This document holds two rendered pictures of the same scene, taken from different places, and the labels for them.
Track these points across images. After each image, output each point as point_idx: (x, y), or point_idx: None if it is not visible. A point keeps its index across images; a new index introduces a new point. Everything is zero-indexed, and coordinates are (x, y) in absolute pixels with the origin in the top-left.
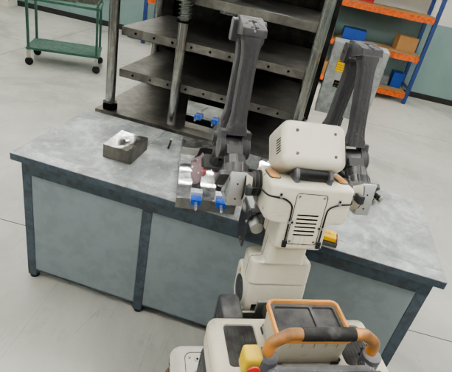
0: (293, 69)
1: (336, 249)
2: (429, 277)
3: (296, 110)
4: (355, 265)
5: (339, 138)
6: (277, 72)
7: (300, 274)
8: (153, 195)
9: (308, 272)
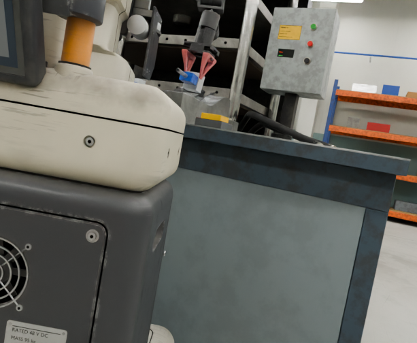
0: (230, 39)
1: (220, 128)
2: (374, 154)
3: (233, 77)
4: (259, 167)
5: None
6: (214, 45)
7: (104, 71)
8: None
9: (120, 73)
